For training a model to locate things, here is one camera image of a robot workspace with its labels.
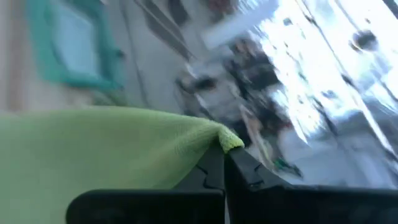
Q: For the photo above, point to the teal translucent plastic bin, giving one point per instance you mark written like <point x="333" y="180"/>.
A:
<point x="40" y="46"/>

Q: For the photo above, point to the lime green microfiber towel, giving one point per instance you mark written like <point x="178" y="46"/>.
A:
<point x="93" y="161"/>

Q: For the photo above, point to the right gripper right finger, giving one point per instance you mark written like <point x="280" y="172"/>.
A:
<point x="295" y="205"/>

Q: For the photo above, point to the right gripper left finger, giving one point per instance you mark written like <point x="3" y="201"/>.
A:
<point x="155" y="208"/>

